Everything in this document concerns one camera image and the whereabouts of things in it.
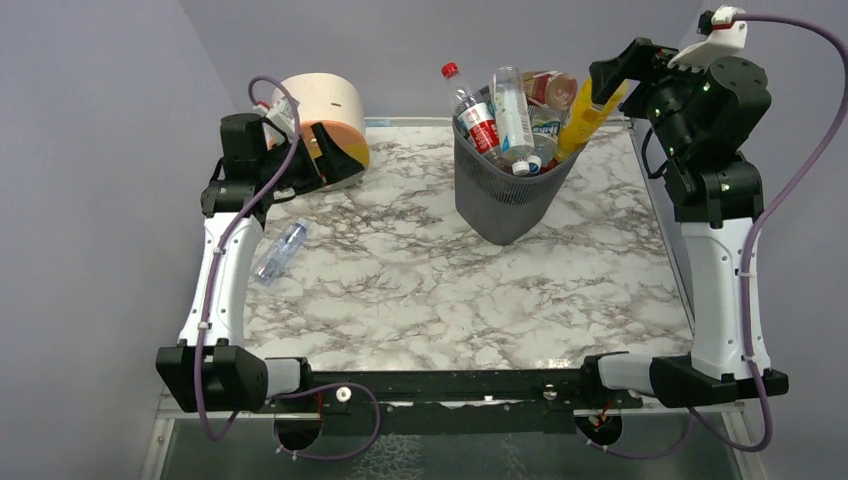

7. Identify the grey mesh waste bin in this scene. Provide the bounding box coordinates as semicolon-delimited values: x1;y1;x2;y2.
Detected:
450;86;582;245

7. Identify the clear bottle red label front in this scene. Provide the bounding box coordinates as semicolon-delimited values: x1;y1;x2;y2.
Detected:
441;62;507;171

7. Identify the cream orange round drum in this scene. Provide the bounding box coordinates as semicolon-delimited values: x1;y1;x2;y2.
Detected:
275;73;370;201

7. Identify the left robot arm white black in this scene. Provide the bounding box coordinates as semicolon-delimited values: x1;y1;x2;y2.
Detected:
155;113;370;413

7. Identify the clear bottle small label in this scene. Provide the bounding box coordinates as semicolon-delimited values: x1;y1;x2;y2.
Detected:
526;106;567;175

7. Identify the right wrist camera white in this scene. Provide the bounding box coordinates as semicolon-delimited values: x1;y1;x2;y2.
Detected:
668;5;748;71

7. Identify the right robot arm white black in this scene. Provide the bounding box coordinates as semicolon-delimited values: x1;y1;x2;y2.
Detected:
581;38;789;408

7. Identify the yellow drink bottle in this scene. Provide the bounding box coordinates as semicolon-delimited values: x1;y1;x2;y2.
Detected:
554;78;629;163

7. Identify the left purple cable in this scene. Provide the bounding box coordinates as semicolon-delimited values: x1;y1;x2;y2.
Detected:
195;75;383;463

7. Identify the clear bottle blue cap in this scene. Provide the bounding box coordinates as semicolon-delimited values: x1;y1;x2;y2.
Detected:
253;218;309;286

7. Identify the clear bottle white blue label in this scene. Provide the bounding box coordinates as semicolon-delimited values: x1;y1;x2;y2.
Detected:
490;67;535;161

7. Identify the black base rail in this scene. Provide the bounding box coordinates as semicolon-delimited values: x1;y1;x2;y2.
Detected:
263;369;643;446

